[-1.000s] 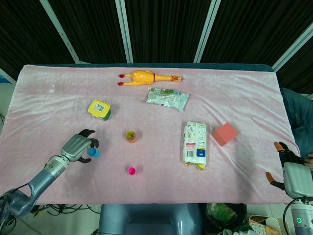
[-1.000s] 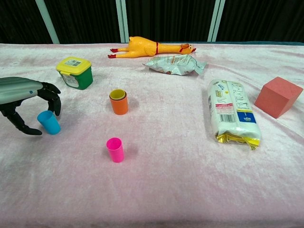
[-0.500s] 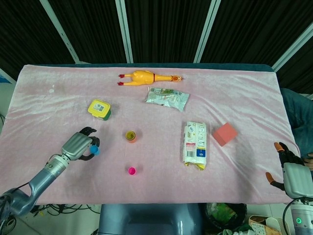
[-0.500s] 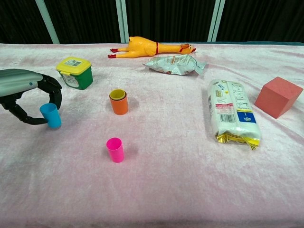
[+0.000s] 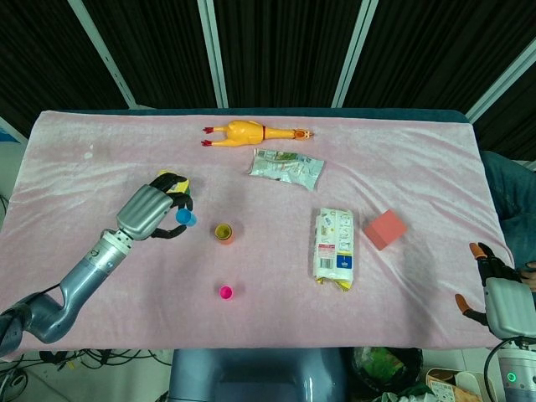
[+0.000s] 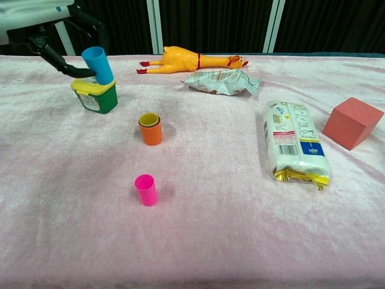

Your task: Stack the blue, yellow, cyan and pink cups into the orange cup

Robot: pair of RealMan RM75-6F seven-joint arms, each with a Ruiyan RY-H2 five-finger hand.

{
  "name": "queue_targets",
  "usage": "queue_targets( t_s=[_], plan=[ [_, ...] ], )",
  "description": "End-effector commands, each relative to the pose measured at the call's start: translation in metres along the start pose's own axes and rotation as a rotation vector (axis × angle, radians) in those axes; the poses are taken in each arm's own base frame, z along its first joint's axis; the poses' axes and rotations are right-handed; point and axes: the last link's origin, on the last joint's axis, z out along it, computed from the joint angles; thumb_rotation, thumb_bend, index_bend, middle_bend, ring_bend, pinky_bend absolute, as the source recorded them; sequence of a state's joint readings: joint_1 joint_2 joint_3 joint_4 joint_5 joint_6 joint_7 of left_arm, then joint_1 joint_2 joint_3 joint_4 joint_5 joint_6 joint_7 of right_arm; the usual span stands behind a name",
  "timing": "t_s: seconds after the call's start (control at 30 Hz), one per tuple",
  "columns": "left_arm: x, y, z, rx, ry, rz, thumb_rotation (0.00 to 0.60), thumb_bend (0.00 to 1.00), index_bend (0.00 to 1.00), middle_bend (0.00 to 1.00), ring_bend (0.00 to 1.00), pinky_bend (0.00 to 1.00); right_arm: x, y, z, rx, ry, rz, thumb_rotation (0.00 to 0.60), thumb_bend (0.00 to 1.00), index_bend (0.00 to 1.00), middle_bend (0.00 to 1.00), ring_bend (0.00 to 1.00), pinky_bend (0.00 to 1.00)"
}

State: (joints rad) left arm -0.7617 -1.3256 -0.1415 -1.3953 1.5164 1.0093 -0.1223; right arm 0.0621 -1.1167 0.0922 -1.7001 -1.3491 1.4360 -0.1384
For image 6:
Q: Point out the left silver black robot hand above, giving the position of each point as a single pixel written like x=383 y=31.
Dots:
x=27 y=15

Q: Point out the light blue plastic cup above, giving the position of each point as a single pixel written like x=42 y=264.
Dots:
x=99 y=66

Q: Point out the yellow plastic cup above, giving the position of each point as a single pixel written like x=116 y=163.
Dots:
x=149 y=119

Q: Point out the pink plastic cup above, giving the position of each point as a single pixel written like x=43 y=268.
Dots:
x=146 y=191

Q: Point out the orange plastic cup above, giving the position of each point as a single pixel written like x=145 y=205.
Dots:
x=151 y=136

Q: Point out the green tub with yellow lid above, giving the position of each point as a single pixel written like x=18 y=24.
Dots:
x=102 y=100

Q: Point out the yellow rubber chicken toy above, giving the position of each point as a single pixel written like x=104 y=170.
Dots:
x=180 y=60

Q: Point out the black backdrop curtain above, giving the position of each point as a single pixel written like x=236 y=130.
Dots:
x=210 y=24

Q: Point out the silver snack bag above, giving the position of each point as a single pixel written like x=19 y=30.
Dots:
x=219 y=82

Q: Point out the pink plush tablecloth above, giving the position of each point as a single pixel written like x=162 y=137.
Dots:
x=210 y=210

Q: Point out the white yellow food package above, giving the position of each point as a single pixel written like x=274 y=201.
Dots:
x=293 y=138

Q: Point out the red foam cube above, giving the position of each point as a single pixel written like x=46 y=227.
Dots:
x=350 y=123

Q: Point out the slanted white frame post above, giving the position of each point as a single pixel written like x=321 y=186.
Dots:
x=67 y=45

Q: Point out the wide white frame post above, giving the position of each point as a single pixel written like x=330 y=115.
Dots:
x=155 y=24

